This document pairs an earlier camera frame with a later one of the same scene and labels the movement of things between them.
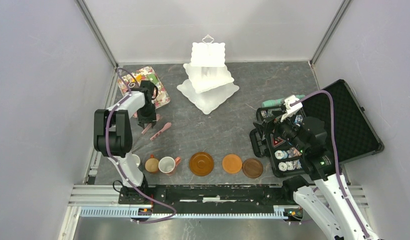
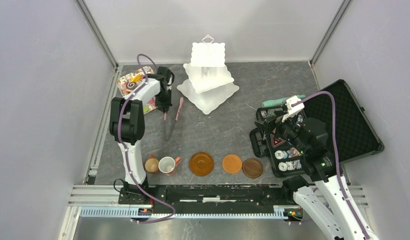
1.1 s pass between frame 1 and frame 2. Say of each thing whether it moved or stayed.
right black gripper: stayed
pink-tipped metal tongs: moved
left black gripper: moved
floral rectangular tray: stayed
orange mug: stayed
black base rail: stayed
